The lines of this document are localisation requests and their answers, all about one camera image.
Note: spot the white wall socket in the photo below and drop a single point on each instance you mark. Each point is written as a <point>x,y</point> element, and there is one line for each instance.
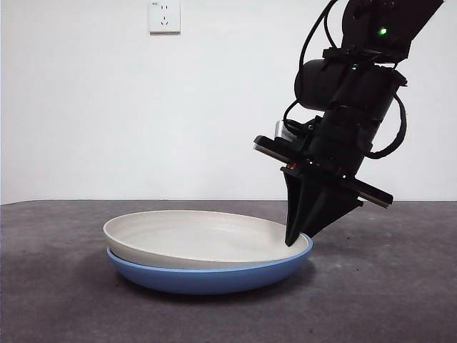
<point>165,21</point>

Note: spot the white round plate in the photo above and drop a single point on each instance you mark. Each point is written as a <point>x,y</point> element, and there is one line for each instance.
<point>196,239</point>

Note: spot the blue round plate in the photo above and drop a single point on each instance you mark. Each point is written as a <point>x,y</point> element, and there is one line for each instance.
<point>207,278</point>

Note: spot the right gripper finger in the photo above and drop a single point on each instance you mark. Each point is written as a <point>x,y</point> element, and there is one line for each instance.
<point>332,211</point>
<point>298,203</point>

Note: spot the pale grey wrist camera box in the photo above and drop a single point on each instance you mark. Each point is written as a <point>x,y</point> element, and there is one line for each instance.
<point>282,130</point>

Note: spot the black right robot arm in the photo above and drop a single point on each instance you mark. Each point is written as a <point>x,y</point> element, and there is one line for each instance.
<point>357,85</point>

